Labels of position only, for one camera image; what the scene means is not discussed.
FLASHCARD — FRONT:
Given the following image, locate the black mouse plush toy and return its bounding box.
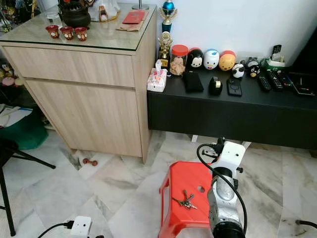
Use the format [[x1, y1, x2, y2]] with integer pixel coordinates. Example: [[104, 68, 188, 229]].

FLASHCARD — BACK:
[[187, 48, 205, 69]]

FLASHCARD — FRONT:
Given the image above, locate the red plastic stool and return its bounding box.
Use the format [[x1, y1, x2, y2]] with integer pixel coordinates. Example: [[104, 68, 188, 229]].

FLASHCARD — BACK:
[[158, 161, 216, 238]]

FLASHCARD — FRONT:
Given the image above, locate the black tripod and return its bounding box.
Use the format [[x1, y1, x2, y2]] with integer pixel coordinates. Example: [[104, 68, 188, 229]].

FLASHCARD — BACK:
[[0, 136, 56, 238]]

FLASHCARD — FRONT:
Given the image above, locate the pink tissue pack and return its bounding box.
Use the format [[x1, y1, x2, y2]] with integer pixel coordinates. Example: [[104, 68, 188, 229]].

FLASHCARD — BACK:
[[147, 59, 168, 93]]

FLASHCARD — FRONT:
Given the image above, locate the black and white figure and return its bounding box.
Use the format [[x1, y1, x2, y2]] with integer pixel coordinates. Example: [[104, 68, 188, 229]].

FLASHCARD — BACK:
[[246, 57, 261, 77]]

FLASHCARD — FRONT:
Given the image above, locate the black low console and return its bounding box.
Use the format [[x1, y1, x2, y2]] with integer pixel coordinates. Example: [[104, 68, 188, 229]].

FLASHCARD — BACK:
[[147, 67, 317, 149]]

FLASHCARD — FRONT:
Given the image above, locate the small panda figure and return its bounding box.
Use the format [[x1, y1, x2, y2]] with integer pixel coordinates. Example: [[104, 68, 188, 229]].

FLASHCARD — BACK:
[[232, 63, 246, 79]]

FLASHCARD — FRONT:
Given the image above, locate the black flat device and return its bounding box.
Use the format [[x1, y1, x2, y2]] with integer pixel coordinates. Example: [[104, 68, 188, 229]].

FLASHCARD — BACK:
[[291, 72, 317, 96]]

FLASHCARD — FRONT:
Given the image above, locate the red lidded clear jar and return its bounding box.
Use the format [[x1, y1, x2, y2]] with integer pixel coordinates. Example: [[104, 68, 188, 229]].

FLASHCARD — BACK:
[[170, 45, 189, 76]]

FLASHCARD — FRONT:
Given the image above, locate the green bag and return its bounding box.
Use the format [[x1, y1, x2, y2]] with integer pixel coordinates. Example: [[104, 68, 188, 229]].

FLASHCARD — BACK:
[[0, 112, 49, 150]]

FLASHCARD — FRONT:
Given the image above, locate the black tape dispenser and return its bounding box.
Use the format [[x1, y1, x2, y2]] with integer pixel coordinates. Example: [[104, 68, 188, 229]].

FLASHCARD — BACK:
[[209, 76, 223, 96]]

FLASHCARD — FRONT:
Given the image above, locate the black floor cable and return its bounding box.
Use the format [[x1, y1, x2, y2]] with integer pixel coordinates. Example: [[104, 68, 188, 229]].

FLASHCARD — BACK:
[[296, 220, 317, 230]]

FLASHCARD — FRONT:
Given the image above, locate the cordless phone in green cradle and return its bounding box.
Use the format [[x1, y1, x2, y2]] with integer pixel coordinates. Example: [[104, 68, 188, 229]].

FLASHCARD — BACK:
[[265, 45, 286, 68]]

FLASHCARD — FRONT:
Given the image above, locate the pile of small toys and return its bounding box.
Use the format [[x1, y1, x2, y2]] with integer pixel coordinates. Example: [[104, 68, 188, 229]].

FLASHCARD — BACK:
[[0, 62, 18, 87]]

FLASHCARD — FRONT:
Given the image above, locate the black television screen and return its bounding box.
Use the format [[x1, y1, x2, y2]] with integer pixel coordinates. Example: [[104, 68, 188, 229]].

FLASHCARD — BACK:
[[292, 40, 317, 75]]

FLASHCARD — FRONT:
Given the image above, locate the dark incense pot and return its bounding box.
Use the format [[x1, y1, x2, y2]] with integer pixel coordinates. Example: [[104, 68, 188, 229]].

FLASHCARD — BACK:
[[58, 0, 91, 28]]

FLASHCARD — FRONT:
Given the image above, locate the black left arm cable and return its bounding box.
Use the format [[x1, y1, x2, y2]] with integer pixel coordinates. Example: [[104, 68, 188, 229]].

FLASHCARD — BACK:
[[37, 221, 76, 238]]

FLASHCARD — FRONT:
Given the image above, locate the light wooden cabinet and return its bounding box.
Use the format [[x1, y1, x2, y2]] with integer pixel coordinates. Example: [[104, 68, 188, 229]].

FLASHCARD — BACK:
[[0, 5, 158, 164]]

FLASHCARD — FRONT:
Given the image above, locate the red envelope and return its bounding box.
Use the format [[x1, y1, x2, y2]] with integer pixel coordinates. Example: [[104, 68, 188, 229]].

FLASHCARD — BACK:
[[123, 11, 146, 24]]

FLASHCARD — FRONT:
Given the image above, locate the white porcelain figurine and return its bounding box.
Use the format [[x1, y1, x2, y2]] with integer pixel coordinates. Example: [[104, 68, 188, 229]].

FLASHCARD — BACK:
[[93, 0, 119, 22]]

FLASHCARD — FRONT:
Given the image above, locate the black remote control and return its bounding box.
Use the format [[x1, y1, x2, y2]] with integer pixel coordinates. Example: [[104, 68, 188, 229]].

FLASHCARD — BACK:
[[279, 73, 294, 88], [257, 74, 272, 91], [266, 71, 284, 90]]

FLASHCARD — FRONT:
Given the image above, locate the loose bunch of keys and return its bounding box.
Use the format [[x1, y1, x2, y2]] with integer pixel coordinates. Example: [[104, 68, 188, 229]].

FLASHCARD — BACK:
[[172, 190, 199, 210]]

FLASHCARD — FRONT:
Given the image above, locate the white egg shaped toy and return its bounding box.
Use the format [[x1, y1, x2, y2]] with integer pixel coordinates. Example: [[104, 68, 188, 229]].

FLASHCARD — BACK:
[[203, 49, 220, 70]]

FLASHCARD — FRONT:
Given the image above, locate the yellow egg shaped toy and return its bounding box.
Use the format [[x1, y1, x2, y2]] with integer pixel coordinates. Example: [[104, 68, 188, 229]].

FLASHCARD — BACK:
[[218, 50, 236, 71]]

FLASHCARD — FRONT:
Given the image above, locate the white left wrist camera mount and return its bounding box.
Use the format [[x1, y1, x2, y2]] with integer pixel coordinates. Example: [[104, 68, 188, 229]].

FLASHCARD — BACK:
[[69, 216, 93, 238]]

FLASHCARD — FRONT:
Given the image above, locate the gold and blue trophy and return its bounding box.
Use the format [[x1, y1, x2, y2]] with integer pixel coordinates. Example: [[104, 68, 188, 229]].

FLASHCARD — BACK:
[[158, 0, 178, 69]]

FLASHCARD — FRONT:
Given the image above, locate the metal lamp stand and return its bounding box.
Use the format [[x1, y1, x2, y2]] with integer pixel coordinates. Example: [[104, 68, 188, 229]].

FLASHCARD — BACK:
[[131, 0, 149, 10]]

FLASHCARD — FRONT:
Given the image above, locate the black mobile phone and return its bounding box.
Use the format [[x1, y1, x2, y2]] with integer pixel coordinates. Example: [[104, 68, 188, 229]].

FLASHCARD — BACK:
[[226, 78, 243, 97]]

